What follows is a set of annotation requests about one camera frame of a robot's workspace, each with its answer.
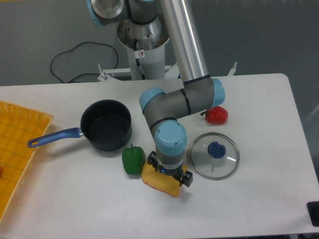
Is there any red bell pepper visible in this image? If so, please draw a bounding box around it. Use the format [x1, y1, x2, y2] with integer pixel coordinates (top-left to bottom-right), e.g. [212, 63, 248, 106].
[200, 106, 228, 124]

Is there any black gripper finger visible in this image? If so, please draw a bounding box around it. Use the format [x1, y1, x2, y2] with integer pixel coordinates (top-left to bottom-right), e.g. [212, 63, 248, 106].
[147, 151, 158, 172]
[177, 170, 193, 187]

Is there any black saucepan blue handle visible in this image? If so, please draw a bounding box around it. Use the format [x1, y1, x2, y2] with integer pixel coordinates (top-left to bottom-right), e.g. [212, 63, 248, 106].
[27, 100, 132, 151]

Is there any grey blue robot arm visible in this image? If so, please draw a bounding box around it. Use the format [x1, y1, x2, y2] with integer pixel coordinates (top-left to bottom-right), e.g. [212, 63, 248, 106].
[87, 0, 225, 186]

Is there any green bell pepper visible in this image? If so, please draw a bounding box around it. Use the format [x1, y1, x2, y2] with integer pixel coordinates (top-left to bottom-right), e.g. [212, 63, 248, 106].
[122, 144, 145, 175]

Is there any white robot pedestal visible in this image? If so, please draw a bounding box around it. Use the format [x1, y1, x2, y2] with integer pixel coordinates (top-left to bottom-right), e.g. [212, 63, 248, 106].
[117, 13, 169, 80]

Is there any black device at table edge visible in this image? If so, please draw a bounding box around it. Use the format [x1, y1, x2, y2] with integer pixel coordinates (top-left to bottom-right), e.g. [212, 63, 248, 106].
[307, 201, 319, 227]

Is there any white metal mounting bracket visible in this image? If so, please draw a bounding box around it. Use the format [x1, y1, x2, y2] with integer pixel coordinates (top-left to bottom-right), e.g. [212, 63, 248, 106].
[97, 61, 238, 82]

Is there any yellow woven tray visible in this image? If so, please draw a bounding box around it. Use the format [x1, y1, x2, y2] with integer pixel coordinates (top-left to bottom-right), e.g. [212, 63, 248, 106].
[0, 101, 53, 219]

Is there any glass pot lid blue knob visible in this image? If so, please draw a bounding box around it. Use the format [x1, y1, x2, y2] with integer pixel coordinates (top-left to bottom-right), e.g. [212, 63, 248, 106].
[189, 132, 240, 181]

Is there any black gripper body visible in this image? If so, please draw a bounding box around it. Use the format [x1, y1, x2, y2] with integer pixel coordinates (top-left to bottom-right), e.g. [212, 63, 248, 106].
[155, 161, 183, 178]

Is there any black cable on floor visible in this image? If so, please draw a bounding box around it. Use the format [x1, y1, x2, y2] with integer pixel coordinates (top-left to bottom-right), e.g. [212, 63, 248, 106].
[50, 41, 119, 84]

